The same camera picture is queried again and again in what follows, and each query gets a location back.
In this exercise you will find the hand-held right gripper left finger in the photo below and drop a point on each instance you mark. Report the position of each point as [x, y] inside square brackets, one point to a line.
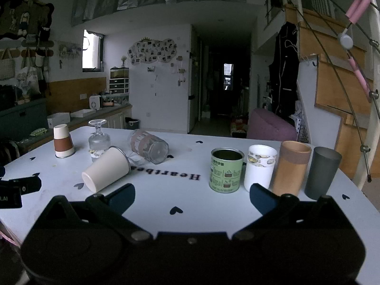
[122, 198]

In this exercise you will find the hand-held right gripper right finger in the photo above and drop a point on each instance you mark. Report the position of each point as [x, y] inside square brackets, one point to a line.
[261, 199]

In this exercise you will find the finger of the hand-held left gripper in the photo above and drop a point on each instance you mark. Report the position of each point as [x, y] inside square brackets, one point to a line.
[29, 185]

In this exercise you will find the tan bamboo cup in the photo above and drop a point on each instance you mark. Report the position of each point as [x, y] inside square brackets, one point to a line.
[289, 169]

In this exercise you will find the brown-banded white paper cup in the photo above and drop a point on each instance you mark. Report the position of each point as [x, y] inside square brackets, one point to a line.
[63, 142]

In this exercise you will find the clear glass cup pink band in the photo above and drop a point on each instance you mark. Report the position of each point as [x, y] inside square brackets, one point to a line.
[148, 147]

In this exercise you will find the grey translucent cup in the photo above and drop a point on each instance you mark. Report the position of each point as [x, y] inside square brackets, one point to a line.
[322, 173]

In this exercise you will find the white mug patterned band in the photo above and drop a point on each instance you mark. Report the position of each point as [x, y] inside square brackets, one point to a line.
[259, 172]

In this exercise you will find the green tin can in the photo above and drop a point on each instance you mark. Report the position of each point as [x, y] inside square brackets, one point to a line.
[225, 173]

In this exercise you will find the clear stemmed glass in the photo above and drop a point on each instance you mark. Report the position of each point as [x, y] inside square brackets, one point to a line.
[99, 141]

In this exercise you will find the dark green cabinet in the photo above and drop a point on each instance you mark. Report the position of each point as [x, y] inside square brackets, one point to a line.
[22, 118]

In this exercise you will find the white cardboard box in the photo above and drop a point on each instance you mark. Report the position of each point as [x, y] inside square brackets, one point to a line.
[58, 119]

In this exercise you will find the purple pouf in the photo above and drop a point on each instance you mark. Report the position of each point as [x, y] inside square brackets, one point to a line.
[268, 124]

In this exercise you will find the black waste basket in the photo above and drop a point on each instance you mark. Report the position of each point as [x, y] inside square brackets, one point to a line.
[132, 123]

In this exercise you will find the white kitchen counter cabinet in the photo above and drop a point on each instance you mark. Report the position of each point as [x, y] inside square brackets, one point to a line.
[117, 118]

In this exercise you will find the white flat tray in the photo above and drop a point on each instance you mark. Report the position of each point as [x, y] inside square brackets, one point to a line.
[83, 112]

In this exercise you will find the white countertop appliance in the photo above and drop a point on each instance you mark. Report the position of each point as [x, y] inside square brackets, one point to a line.
[95, 102]

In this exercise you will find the light tote bag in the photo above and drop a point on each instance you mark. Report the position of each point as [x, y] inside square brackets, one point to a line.
[28, 80]

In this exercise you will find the white drawer organizer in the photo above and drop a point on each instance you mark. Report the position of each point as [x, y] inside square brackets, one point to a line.
[119, 86]

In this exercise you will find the small fish tank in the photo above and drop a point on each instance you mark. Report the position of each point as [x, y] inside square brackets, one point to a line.
[119, 72]

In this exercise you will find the black hanging coat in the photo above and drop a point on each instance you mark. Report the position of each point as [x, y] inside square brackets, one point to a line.
[283, 74]

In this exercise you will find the wooden staircase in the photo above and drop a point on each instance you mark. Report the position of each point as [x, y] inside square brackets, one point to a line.
[332, 80]

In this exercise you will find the window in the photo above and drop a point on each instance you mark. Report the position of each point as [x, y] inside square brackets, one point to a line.
[90, 50]

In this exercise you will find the cloud-shaped photo board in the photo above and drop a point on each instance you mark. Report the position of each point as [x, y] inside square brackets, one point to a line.
[152, 51]

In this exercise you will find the framed wall decoration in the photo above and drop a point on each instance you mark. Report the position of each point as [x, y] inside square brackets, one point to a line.
[26, 16]

